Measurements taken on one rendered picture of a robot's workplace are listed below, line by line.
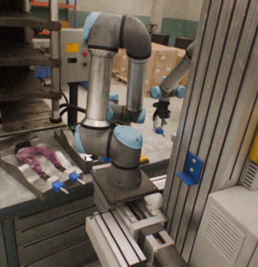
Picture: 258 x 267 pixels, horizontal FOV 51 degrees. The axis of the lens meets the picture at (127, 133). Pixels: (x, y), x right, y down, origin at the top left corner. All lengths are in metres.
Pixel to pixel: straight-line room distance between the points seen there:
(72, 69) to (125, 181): 1.37
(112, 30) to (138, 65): 0.17
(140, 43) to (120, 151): 0.40
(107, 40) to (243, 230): 0.73
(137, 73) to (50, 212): 0.95
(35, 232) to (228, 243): 1.13
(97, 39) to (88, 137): 0.36
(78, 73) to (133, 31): 1.36
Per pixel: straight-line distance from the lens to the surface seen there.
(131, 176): 1.09
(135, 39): 1.00
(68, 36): 2.21
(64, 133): 1.76
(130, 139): 1.01
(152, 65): 5.44
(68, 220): 1.74
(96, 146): 1.04
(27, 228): 1.66
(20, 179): 1.53
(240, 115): 0.79
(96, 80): 1.02
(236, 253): 0.85
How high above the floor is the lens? 1.72
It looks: 26 degrees down
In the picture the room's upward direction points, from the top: 6 degrees clockwise
